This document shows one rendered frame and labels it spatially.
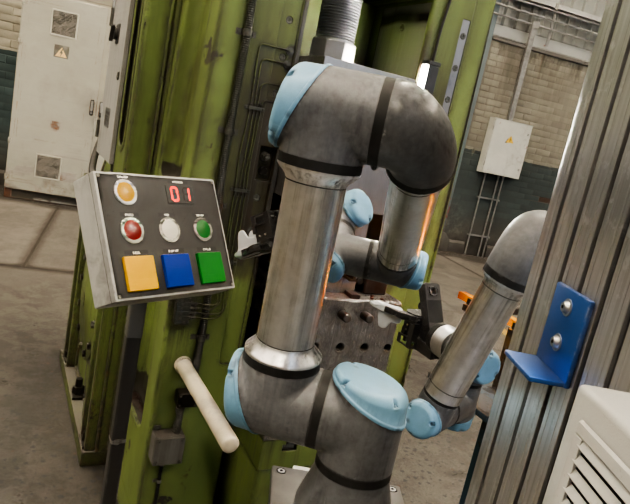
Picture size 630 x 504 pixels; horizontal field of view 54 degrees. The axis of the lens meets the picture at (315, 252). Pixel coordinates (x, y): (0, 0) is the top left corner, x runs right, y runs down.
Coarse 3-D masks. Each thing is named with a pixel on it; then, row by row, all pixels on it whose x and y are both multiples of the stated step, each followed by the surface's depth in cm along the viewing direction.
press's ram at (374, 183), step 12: (300, 60) 174; (312, 60) 167; (324, 60) 161; (336, 60) 162; (372, 72) 168; (384, 72) 170; (372, 168) 177; (384, 168) 178; (276, 180) 181; (360, 180) 176; (372, 180) 178; (384, 180) 179; (276, 192) 181; (372, 192) 179; (384, 192) 181; (372, 204) 180; (384, 204) 182
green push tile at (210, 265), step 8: (200, 256) 143; (208, 256) 145; (216, 256) 147; (200, 264) 143; (208, 264) 145; (216, 264) 147; (200, 272) 142; (208, 272) 144; (216, 272) 146; (224, 272) 148; (200, 280) 143; (208, 280) 143; (216, 280) 145; (224, 280) 147
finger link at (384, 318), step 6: (378, 300) 149; (378, 306) 147; (384, 306) 146; (390, 306) 146; (396, 306) 147; (378, 312) 148; (384, 312) 147; (378, 318) 148; (384, 318) 147; (390, 318) 146; (396, 318) 145; (378, 324) 148; (384, 324) 147
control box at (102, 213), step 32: (96, 192) 127; (160, 192) 140; (192, 192) 147; (96, 224) 127; (160, 224) 137; (192, 224) 145; (96, 256) 127; (160, 256) 135; (192, 256) 142; (224, 256) 150; (96, 288) 128; (160, 288) 133; (192, 288) 140; (224, 288) 148
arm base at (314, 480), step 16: (320, 464) 89; (304, 480) 92; (320, 480) 89; (336, 480) 87; (352, 480) 86; (384, 480) 88; (304, 496) 90; (320, 496) 88; (336, 496) 87; (352, 496) 86; (368, 496) 87; (384, 496) 89
